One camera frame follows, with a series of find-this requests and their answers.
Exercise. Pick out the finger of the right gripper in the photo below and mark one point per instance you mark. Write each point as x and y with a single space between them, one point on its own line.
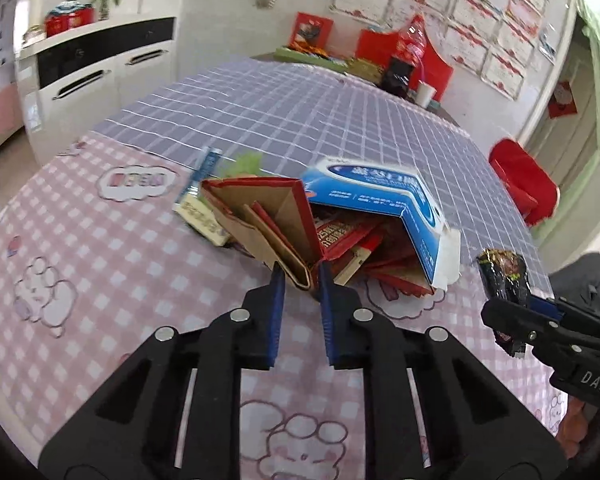
556 329
563 314

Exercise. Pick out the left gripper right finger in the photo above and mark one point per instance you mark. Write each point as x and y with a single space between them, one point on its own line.
432 409

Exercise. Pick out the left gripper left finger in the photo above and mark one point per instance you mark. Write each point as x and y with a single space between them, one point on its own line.
171 410

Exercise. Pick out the black snack wrapper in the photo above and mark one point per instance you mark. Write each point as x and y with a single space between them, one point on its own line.
505 280

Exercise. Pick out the blue white medicine box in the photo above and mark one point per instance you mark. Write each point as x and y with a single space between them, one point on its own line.
391 191

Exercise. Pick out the brown red carton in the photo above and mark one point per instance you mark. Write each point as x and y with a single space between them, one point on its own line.
272 219

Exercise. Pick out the green leaf toy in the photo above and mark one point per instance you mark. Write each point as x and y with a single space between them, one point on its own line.
247 164

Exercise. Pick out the red plastic chair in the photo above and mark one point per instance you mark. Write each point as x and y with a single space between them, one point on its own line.
534 193

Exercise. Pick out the pink checkered tablecloth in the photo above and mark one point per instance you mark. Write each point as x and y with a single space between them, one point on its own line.
93 260

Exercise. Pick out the white paper cup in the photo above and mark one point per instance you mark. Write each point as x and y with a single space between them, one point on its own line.
424 94

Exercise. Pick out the blue narrow sachet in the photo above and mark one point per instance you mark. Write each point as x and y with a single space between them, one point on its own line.
206 163

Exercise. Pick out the cola bottle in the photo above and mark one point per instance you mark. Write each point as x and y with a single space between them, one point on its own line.
406 57

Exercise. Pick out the purple grid tablecloth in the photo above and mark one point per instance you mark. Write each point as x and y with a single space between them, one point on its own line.
293 115

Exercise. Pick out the red framed picture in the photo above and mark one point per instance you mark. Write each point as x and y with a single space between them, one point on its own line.
310 31

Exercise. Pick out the white sideboard cabinet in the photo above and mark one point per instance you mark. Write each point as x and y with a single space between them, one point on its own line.
72 81

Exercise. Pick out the red gift box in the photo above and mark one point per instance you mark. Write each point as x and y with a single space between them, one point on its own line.
57 22

